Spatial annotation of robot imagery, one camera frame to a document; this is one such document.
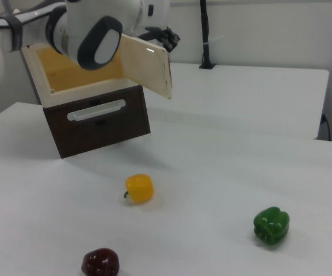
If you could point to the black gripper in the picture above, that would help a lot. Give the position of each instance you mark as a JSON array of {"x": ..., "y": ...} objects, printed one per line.
[{"x": 154, "y": 32}]

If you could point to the cream cabinet door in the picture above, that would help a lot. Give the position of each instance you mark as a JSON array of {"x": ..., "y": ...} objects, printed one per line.
[{"x": 145, "y": 66}]

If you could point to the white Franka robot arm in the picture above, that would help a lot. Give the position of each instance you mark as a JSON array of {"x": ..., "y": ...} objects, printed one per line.
[{"x": 76, "y": 17}]

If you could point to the yellow bell pepper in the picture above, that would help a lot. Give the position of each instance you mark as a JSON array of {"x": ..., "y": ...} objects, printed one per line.
[{"x": 140, "y": 189}]

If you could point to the green bell pepper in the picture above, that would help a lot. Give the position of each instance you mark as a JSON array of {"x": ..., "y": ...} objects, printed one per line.
[{"x": 271, "y": 225}]

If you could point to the dark red apple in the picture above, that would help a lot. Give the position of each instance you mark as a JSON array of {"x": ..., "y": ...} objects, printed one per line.
[{"x": 101, "y": 263}]

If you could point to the black camera stand pole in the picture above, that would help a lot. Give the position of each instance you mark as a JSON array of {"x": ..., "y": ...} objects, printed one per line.
[{"x": 205, "y": 28}]

